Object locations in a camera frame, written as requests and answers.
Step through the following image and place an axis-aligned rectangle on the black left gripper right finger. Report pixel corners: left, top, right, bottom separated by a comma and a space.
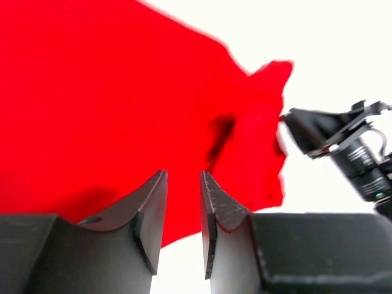
200, 172, 391, 293

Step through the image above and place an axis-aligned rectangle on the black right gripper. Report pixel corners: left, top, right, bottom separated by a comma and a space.
281, 101, 391, 219

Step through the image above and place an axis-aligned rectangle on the red t shirt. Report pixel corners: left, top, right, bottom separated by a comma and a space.
1, 1, 293, 245

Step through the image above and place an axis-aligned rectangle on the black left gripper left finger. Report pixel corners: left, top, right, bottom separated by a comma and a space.
1, 170, 168, 293

